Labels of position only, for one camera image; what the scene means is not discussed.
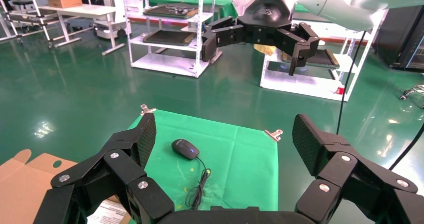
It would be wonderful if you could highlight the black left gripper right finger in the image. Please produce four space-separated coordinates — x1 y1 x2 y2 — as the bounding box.
292 114 424 224

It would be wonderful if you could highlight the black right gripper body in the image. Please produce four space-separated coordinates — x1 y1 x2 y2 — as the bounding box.
236 0 299 47

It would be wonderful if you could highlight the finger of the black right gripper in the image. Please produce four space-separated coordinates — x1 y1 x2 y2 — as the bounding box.
201 15 248 63
276 22 321 77

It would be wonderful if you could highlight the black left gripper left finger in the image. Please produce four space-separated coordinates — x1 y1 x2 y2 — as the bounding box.
33 112 175 224

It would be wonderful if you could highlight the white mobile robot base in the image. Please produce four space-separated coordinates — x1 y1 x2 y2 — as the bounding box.
92 19 132 40

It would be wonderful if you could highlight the open brown cardboard box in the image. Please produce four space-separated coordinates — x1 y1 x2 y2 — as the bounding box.
0 149 133 224

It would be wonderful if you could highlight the empty black tray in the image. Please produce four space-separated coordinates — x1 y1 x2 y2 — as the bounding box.
142 29 197 47
282 48 340 68

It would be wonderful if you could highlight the white desk fan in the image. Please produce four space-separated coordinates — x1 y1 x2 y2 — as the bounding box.
233 0 253 16

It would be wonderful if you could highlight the yellow plastic bag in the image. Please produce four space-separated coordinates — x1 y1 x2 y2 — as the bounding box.
253 44 277 56

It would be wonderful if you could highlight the white metal shelf rack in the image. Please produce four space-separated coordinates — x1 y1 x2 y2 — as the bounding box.
259 9 388 102
121 0 223 79

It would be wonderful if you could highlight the black tray with tools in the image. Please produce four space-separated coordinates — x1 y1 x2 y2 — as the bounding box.
143 4 200 20

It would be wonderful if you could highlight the silver metal binder clip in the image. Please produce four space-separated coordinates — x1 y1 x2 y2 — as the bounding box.
140 104 157 116
263 129 284 143

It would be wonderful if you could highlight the black cabinet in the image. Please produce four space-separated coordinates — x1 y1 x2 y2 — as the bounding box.
373 4 424 72

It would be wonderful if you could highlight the wheeled chair base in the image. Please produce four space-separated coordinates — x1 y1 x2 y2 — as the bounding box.
399 84 424 110

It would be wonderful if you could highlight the green table cloth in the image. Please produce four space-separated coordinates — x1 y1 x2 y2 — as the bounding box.
127 109 280 224

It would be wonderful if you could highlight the white workshop table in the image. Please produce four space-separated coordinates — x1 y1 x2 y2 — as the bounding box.
37 3 127 56

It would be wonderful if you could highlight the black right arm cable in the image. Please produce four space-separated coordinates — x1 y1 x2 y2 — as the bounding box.
336 30 424 171

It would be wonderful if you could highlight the aluminium frame rack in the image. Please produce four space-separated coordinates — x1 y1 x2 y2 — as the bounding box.
0 0 56 49

